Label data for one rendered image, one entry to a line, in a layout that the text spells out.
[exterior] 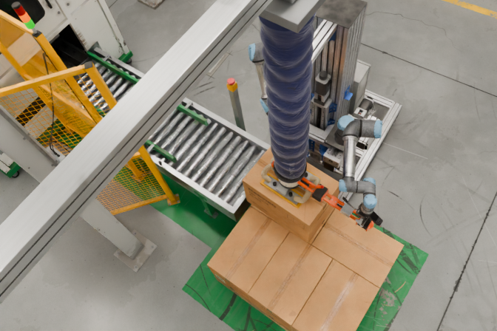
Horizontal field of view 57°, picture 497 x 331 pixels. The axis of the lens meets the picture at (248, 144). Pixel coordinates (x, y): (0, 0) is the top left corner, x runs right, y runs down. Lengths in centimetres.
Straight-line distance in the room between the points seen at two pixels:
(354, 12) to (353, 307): 210
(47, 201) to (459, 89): 461
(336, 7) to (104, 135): 198
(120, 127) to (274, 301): 253
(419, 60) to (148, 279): 367
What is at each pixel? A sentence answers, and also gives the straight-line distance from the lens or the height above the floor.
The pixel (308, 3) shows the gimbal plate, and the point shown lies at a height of 288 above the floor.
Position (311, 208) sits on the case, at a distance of 325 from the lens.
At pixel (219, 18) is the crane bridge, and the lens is 151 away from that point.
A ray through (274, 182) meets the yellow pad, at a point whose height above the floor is 112.
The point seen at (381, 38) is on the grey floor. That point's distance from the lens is 560.
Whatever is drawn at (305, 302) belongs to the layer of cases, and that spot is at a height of 54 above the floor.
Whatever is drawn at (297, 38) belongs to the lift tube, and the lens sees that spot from 192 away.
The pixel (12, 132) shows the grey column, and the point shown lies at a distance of 266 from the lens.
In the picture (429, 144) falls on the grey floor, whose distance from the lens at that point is 488.
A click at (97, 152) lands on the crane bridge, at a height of 305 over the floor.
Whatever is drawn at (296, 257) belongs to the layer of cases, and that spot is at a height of 54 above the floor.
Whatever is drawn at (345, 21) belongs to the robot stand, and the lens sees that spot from 290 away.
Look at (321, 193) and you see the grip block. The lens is 314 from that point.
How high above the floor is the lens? 411
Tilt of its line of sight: 60 degrees down
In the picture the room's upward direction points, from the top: 11 degrees counter-clockwise
